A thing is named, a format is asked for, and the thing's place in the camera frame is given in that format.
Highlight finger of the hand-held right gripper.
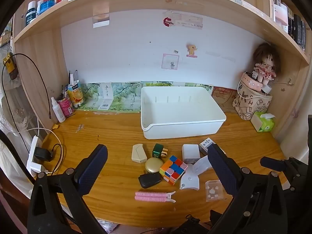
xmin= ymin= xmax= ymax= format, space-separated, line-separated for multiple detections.
xmin=260 ymin=157 xmax=287 ymax=172

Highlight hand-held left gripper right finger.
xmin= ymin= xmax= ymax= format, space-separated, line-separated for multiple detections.
xmin=207 ymin=143 xmax=288 ymax=234

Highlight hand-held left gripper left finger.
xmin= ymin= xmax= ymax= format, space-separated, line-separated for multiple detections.
xmin=27 ymin=144 xmax=108 ymax=234

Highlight small clear plastic box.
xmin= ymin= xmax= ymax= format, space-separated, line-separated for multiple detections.
xmin=205 ymin=180 xmax=226 ymax=201

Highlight white mini game console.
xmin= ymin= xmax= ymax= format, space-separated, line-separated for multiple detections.
xmin=199 ymin=138 xmax=226 ymax=155

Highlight white power bank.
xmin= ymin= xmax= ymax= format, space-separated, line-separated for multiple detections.
xmin=182 ymin=144 xmax=201 ymax=164

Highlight beige plastic case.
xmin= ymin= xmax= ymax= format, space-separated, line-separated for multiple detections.
xmin=131 ymin=144 xmax=148 ymax=163

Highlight colourful puzzle cube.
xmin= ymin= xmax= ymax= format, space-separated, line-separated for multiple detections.
xmin=159 ymin=155 xmax=189 ymax=185

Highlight black charger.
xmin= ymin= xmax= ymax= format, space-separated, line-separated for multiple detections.
xmin=138 ymin=173 xmax=162 ymax=189

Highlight pink hair roller clip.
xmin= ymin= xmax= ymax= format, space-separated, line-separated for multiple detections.
xmin=135 ymin=191 xmax=176 ymax=203

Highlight white plastic storage bin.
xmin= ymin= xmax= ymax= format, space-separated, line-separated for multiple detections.
xmin=141 ymin=86 xmax=227 ymax=140

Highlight green tissue pack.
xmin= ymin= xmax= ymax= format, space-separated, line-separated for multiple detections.
xmin=251 ymin=112 xmax=276 ymax=133

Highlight black plug adapter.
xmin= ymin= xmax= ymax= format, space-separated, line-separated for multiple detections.
xmin=34 ymin=146 xmax=54 ymax=162

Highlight gold round compact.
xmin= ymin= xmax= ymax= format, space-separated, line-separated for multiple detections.
xmin=145 ymin=158 xmax=164 ymax=174

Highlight white power strip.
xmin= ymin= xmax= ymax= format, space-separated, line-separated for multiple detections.
xmin=26 ymin=136 xmax=49 ymax=177

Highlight printed tote bag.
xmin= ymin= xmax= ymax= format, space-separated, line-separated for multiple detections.
xmin=232 ymin=83 xmax=273 ymax=121

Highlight white spray bottle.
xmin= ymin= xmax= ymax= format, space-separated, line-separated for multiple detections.
xmin=51 ymin=97 xmax=66 ymax=123

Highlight green perfume bottle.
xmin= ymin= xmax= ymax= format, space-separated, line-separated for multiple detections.
xmin=152 ymin=143 xmax=169 ymax=159

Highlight pink can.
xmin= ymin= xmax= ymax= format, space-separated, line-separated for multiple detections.
xmin=57 ymin=96 xmax=75 ymax=115

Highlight grape print carton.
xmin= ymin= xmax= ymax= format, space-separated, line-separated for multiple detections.
xmin=75 ymin=82 xmax=142 ymax=114

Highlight red patterned cardboard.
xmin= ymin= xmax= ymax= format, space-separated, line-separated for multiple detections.
xmin=211 ymin=86 xmax=240 ymax=114

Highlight pink round box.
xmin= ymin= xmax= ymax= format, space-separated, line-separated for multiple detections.
xmin=241 ymin=71 xmax=264 ymax=92

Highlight white lace curtain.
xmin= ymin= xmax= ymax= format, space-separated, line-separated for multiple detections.
xmin=0 ymin=78 xmax=39 ymax=188

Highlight brown-haired doll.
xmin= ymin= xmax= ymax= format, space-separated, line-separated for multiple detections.
xmin=252 ymin=43 xmax=281 ymax=83

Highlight grape print paper strip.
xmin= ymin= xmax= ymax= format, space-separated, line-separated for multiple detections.
xmin=141 ymin=81 xmax=214 ymax=90

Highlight clear tape strip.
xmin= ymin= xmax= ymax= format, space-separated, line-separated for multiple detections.
xmin=206 ymin=51 xmax=236 ymax=61

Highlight yellow pony sticker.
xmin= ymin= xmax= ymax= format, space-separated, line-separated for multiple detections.
xmin=186 ymin=44 xmax=198 ymax=58

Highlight row of black books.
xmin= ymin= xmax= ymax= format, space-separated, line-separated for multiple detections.
xmin=288 ymin=12 xmax=306 ymax=51

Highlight pink and white boxes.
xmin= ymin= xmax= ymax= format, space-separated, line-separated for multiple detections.
xmin=273 ymin=0 xmax=289 ymax=27

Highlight taped paper note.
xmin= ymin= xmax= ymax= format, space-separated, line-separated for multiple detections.
xmin=171 ymin=11 xmax=203 ymax=30

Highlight dark bottle white cap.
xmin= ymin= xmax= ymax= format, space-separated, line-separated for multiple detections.
xmin=26 ymin=1 xmax=37 ymax=27

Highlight blue jar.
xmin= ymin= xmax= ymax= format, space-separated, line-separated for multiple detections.
xmin=39 ymin=0 xmax=57 ymax=14

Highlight black adapter cable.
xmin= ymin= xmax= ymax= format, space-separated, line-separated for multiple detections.
xmin=50 ymin=143 xmax=63 ymax=173

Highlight yellow keychain toy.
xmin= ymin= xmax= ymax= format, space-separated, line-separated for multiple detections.
xmin=3 ymin=52 xmax=17 ymax=80

